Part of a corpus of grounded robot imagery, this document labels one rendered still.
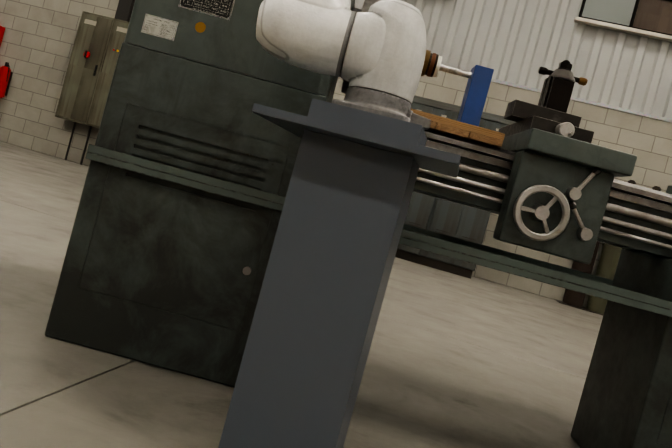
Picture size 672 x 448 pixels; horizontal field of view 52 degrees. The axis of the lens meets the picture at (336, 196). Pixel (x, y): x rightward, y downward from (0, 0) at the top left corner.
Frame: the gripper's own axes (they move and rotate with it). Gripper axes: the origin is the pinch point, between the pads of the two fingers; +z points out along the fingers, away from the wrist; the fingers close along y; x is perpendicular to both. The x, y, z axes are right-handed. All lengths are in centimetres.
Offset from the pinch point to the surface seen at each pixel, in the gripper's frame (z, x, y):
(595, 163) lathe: 56, 45, -56
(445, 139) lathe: 55, 21, -22
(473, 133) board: 52, 25, -28
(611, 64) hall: -321, -430, -425
